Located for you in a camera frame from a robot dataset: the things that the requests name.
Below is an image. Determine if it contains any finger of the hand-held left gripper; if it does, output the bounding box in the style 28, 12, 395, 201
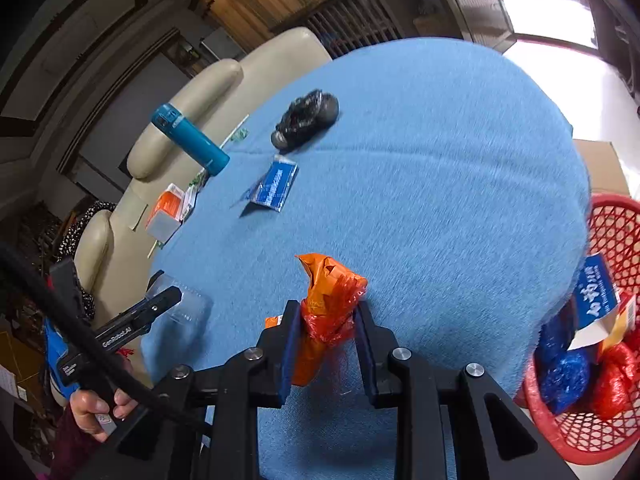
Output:
94, 286, 183, 357

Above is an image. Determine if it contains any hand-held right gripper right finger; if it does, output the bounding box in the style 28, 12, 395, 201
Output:
352, 301, 581, 480

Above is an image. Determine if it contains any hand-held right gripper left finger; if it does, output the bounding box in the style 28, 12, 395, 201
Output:
75, 300, 303, 480

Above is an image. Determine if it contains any clear plastic container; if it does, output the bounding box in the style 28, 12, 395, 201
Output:
147, 270, 213, 328

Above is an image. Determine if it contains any orange snack wrapper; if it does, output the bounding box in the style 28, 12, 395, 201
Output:
265, 253, 368, 388

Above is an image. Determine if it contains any blue sachet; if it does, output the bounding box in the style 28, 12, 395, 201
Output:
231, 155, 299, 214

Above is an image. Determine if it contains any blue plastic bag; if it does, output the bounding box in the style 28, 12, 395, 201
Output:
535, 300, 593, 416

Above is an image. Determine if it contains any red mesh basket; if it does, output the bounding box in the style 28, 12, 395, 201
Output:
515, 192, 640, 466

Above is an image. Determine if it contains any blue and white carton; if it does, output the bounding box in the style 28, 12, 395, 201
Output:
570, 252, 623, 351

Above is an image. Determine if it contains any black plastic bag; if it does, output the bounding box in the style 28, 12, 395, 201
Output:
271, 89, 340, 151

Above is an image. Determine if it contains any red plastic bag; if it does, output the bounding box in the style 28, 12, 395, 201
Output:
592, 330, 640, 421

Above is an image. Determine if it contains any person's left forearm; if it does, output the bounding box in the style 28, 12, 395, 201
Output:
47, 405, 108, 480

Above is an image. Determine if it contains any person's left hand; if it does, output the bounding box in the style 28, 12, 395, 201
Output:
69, 387, 138, 443

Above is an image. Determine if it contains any black floral garment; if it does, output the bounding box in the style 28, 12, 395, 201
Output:
55, 201, 118, 321

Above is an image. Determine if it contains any orange and white box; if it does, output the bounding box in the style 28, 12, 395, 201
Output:
145, 183, 188, 243

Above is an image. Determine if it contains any blue tablecloth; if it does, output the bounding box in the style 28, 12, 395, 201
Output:
140, 37, 591, 480

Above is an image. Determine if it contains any teal thermos bottle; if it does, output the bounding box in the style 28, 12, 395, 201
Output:
151, 103, 231, 177

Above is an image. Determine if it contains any white straw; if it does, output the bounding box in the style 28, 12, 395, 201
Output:
147, 115, 249, 259

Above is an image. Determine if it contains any cream leather sofa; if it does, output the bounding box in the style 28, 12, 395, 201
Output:
47, 26, 333, 406

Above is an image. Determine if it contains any large cardboard box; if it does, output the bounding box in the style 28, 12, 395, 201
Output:
572, 139, 633, 198

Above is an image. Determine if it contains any white standing air conditioner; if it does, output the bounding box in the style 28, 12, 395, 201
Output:
202, 27, 246, 61

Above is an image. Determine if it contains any small cardboard box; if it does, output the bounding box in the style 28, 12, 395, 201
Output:
415, 10, 461, 38

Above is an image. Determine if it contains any wooden crib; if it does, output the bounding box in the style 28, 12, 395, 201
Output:
272, 0, 416, 58

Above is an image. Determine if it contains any dark open door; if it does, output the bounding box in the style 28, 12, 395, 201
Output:
435, 0, 516, 53

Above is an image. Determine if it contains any black cable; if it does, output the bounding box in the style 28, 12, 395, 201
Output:
0, 241, 213, 438

